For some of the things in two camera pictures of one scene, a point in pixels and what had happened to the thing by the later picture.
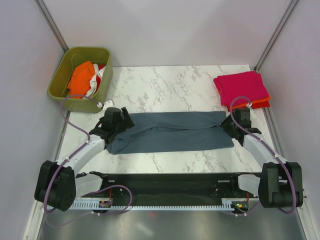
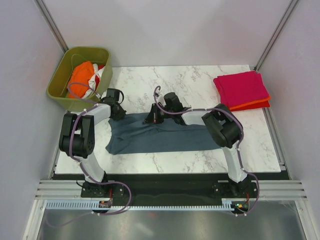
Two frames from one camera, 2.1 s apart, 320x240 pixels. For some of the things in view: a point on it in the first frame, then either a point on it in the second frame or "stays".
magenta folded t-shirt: [232, 86] stays
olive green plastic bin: [73, 56] stays
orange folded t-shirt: [268, 97] stays
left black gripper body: [124, 124] → [120, 113]
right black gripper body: [228, 125] → [159, 115]
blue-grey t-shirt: [170, 131] stays
